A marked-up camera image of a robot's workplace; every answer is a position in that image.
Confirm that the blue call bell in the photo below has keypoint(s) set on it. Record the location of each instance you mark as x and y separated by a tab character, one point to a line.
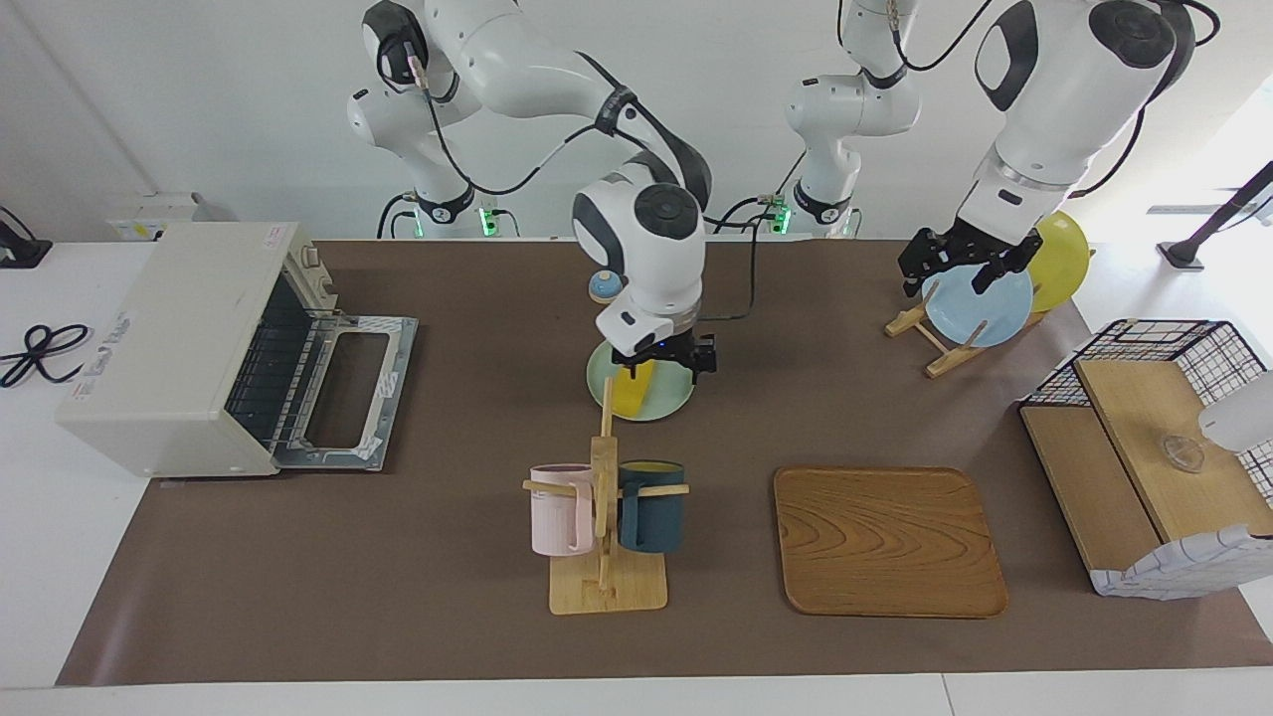
602	290

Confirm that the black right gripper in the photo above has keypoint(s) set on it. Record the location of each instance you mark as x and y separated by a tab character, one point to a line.
661	350

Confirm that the green lit base connector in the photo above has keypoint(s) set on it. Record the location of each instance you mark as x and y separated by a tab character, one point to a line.
487	221
779	214

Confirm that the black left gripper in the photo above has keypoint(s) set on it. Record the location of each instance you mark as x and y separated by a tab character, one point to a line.
960	247

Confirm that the pale green plate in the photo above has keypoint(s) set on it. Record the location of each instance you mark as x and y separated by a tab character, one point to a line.
671	398

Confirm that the glass oven door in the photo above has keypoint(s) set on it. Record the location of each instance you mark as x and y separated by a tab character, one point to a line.
393	368

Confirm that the wooden mug tree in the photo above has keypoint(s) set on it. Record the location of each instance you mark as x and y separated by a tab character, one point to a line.
607	587

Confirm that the light blue plate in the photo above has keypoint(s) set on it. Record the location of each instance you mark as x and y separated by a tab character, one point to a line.
980	308

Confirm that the white checked cloth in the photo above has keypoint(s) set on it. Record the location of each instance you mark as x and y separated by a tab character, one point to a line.
1183	567

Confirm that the black desk device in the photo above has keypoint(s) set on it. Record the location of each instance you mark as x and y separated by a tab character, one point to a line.
20	251

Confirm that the pink mug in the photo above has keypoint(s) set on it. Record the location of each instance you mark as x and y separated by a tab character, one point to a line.
557	512

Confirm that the beige toaster oven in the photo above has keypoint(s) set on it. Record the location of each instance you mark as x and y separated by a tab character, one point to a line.
169	338

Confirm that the black stand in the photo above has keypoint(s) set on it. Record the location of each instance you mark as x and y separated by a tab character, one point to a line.
1218	224

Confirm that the brown table mat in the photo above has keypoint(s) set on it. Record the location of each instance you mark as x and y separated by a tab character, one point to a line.
448	557

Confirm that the wooden plate rack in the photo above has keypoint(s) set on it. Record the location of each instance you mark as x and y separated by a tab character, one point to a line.
945	360

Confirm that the silver oven knob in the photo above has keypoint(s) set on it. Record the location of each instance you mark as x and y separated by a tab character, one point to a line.
326	290
311	257

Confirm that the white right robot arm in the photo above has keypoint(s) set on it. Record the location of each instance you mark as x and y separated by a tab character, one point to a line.
646	249

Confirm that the wooden serving tray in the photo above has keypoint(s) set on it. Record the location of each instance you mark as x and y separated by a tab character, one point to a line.
885	542

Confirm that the dark blue mug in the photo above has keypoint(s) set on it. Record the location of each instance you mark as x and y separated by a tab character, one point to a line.
651	517

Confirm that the yellow corn cob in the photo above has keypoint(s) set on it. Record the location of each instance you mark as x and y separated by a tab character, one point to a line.
635	393

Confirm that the small clear glass dish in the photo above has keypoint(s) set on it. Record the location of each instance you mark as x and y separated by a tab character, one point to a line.
1183	454

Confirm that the white box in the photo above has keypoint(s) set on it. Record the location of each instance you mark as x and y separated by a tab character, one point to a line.
149	214

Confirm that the yellow plate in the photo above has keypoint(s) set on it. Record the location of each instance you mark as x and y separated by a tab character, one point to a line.
1064	264

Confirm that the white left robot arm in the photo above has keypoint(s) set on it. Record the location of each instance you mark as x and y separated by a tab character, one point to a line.
1064	89

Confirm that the white rounded device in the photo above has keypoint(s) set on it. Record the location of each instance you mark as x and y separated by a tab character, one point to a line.
1243	413

